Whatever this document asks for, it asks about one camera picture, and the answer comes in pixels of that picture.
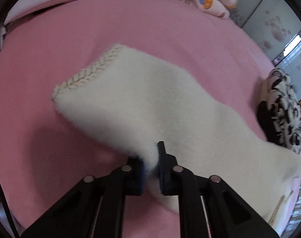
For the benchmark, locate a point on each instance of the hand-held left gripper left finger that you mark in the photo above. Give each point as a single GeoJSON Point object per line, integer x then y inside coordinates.
{"type": "Point", "coordinates": [140, 177]}

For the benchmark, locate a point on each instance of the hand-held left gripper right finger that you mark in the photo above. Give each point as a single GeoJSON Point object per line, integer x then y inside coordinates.
{"type": "Point", "coordinates": [163, 178]}

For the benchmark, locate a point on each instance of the white fuzzy sweater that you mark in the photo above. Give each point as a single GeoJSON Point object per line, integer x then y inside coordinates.
{"type": "Point", "coordinates": [153, 104]}

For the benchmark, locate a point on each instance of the black and white patterned clothes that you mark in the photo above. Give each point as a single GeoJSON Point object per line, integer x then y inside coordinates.
{"type": "Point", "coordinates": [284, 104]}

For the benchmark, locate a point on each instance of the pink bed blanket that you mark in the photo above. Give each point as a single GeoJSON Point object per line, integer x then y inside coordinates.
{"type": "Point", "coordinates": [66, 42]}

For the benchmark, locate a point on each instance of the floral sliding door wardrobe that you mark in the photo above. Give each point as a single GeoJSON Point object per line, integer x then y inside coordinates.
{"type": "Point", "coordinates": [272, 17]}

